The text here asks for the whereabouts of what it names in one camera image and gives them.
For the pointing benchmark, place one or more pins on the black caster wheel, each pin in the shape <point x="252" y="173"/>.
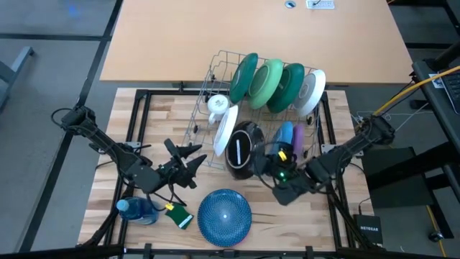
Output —
<point x="435" y="236"/>

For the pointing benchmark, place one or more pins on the white paper label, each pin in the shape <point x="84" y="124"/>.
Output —
<point x="436" y="83"/>

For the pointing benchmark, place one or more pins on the light green plate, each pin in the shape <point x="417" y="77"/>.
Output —
<point x="266" y="84"/>

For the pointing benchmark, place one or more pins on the purple plate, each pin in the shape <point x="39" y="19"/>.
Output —
<point x="299" y="138"/>

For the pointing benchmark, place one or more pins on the white power strip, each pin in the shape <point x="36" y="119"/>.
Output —
<point x="321" y="5"/>

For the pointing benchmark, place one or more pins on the black keyboard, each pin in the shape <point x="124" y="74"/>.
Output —
<point x="453" y="90"/>

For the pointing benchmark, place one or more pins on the blue dish soap bottle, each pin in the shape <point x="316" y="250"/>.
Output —
<point x="140" y="210"/>

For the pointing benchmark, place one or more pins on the grey desk grommet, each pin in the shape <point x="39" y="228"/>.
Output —
<point x="290" y="4"/>

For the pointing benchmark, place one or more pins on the dark green plate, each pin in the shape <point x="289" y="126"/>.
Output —
<point x="244" y="77"/>
<point x="287" y="88"/>

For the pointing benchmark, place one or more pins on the grey furniture leg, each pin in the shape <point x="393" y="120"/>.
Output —
<point x="18" y="61"/>

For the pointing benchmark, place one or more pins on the blue dotted pattern plate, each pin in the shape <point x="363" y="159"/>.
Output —
<point x="224" y="217"/>

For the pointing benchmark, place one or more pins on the black side desk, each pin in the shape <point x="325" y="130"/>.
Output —
<point x="431" y="104"/>

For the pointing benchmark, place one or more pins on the white plate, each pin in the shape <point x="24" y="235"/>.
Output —
<point x="311" y="91"/>
<point x="225" y="131"/>

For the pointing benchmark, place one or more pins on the black Netgear box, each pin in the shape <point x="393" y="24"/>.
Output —
<point x="368" y="230"/>

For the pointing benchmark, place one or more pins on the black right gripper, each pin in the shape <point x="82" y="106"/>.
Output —
<point x="282" y="171"/>

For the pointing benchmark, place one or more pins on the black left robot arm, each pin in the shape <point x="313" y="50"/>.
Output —
<point x="108" y="147"/>

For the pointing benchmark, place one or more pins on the black aluminium rig frame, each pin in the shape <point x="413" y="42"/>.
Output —
<point x="141" y="94"/>

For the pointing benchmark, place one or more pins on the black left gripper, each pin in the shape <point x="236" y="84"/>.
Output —
<point x="176" y="174"/>

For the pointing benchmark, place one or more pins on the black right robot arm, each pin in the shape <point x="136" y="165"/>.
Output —
<point x="345" y="151"/>

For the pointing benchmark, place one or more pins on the black computer case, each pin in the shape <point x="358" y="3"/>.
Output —
<point x="395" y="180"/>

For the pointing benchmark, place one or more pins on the black plate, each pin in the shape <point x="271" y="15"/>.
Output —
<point x="248" y="151"/>

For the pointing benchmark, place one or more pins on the white mug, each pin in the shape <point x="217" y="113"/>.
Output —
<point x="217" y="104"/>

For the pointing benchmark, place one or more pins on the beige wooden desk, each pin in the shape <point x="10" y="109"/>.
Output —
<point x="215" y="36"/>

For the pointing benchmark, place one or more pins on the green sponge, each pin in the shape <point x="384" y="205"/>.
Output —
<point x="179" y="216"/>

